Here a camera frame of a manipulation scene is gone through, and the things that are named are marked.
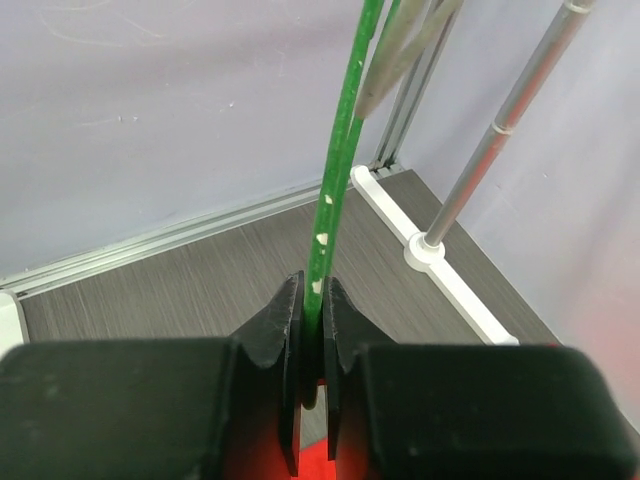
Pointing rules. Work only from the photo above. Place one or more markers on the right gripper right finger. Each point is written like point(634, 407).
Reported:
point(427, 411)

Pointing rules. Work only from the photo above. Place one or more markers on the grey clothes hanger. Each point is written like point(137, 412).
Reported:
point(394, 54)

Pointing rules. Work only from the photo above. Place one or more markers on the green clothes hanger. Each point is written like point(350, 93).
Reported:
point(344, 139)

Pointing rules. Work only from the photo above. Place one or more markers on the red tank top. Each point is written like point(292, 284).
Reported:
point(320, 465)

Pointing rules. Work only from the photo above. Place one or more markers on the metal clothes rack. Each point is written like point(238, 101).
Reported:
point(424, 252)

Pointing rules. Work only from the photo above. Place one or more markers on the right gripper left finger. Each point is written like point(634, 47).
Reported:
point(185, 408)

